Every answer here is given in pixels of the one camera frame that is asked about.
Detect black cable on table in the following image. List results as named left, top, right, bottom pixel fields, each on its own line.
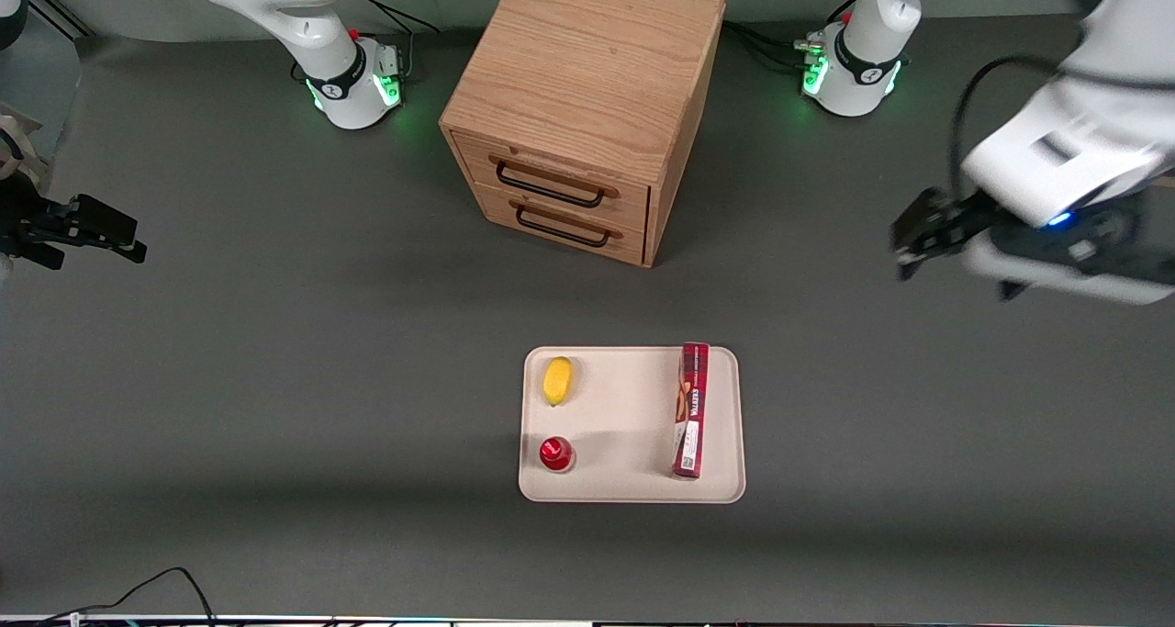
left=37, top=567, right=217, bottom=627

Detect black left arm base cables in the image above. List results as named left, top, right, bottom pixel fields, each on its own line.
left=723, top=19, right=827, bottom=75

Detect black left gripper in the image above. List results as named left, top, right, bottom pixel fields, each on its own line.
left=890, top=186, right=1150, bottom=303

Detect wooden drawer cabinet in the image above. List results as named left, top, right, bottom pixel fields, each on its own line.
left=439, top=0, right=728, bottom=270

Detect black drawer handle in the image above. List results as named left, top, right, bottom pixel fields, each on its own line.
left=496, top=154, right=607, bottom=209
left=516, top=203, right=611, bottom=248

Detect yellow lemon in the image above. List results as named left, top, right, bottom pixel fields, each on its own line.
left=543, top=356, right=574, bottom=408

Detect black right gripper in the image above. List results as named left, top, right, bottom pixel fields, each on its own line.
left=0, top=179, right=148, bottom=271

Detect black frame bar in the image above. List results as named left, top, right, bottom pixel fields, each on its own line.
left=26, top=0, right=93, bottom=40

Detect beige plastic tray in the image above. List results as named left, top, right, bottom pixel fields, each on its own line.
left=519, top=346, right=746, bottom=505

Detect wooden drawer front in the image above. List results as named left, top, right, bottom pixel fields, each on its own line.
left=453, top=131, right=651, bottom=233
left=477, top=185, right=648, bottom=265

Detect red cookie box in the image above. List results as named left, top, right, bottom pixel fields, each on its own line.
left=671, top=341, right=711, bottom=480

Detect black arm base cables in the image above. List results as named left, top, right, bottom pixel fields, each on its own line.
left=723, top=19, right=827, bottom=75
left=349, top=0, right=442, bottom=86

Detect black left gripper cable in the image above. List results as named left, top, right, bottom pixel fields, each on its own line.
left=949, top=54, right=1070, bottom=201

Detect black right arm base cables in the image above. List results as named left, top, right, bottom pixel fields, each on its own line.
left=349, top=0, right=442, bottom=86

